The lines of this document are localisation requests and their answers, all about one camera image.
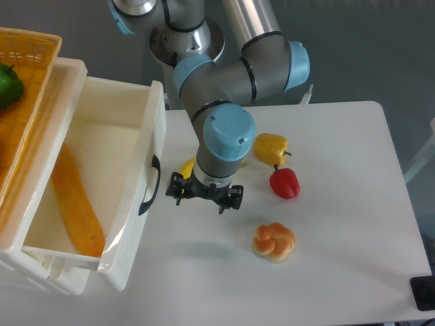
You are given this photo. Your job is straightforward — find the orange toy baguette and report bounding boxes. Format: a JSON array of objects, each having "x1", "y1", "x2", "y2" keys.
[{"x1": 51, "y1": 143, "x2": 105, "y2": 257}]

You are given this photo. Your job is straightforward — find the yellow toy pepper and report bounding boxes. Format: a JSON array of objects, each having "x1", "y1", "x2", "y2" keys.
[{"x1": 253, "y1": 133, "x2": 291, "y2": 166}]

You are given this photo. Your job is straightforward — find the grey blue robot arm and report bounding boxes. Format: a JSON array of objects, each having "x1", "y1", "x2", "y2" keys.
[{"x1": 108, "y1": 1, "x2": 310, "y2": 210}]

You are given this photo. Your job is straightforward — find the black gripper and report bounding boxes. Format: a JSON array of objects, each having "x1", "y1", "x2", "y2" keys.
[{"x1": 165, "y1": 172, "x2": 243, "y2": 214}]

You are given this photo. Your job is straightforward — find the white drawer cabinet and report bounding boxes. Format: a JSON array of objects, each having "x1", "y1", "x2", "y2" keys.
[{"x1": 1, "y1": 58, "x2": 89, "y2": 295}]

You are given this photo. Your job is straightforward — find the black device at edge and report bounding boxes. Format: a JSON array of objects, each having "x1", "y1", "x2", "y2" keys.
[{"x1": 410, "y1": 276, "x2": 434, "y2": 311}]

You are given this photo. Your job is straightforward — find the white drawer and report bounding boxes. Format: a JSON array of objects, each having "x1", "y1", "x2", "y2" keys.
[{"x1": 20, "y1": 76, "x2": 168, "y2": 293}]

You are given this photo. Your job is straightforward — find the orange plastic basket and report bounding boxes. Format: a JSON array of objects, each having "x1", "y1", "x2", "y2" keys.
[{"x1": 1, "y1": 27, "x2": 62, "y2": 200}]

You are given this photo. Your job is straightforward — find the white chair part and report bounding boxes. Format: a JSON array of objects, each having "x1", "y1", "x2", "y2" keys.
[{"x1": 403, "y1": 118, "x2": 434, "y2": 183}]

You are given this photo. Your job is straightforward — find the yellow toy banana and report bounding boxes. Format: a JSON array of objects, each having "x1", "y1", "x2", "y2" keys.
[{"x1": 178, "y1": 156, "x2": 247, "y2": 196}]

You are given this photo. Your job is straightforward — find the green toy pepper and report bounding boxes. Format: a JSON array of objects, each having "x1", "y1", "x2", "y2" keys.
[{"x1": 0, "y1": 63, "x2": 24, "y2": 109}]

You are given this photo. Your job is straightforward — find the red toy pepper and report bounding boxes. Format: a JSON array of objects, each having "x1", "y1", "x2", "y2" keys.
[{"x1": 269, "y1": 164, "x2": 300, "y2": 200}]

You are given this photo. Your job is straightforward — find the knotted toy bread roll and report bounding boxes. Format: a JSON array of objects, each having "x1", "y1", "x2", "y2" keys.
[{"x1": 251, "y1": 222, "x2": 296, "y2": 263}]

